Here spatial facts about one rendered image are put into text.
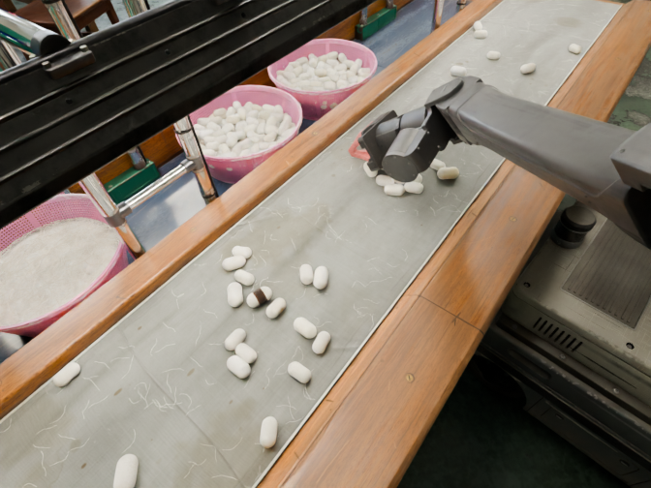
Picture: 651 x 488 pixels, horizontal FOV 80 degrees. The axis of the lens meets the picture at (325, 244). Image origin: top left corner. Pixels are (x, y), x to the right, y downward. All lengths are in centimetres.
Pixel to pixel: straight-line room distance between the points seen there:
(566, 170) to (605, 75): 77
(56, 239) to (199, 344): 36
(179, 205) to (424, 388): 59
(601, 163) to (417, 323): 29
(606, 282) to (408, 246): 55
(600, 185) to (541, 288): 67
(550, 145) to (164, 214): 69
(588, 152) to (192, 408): 49
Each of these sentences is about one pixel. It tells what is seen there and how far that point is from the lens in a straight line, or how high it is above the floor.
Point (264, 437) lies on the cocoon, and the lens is 49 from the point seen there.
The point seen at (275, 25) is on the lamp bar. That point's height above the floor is 107.
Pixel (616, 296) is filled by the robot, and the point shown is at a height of 48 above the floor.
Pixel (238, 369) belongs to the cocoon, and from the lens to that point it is 52.
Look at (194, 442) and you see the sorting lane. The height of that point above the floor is 74.
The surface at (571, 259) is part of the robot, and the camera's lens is 107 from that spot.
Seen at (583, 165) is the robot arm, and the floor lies 103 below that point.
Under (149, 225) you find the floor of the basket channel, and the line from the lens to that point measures 84.
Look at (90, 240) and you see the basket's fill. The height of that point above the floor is 74.
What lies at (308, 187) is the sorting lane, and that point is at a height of 74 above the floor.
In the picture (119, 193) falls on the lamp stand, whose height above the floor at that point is 70.
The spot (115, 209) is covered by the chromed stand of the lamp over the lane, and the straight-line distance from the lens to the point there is 62.
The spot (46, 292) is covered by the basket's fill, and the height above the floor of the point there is 73.
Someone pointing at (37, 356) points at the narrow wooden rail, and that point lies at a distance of 64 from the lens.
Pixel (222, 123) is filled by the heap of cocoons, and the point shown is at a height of 73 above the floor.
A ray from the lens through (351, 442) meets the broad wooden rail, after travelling 48.
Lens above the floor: 123
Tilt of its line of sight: 51 degrees down
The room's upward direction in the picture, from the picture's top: 5 degrees counter-clockwise
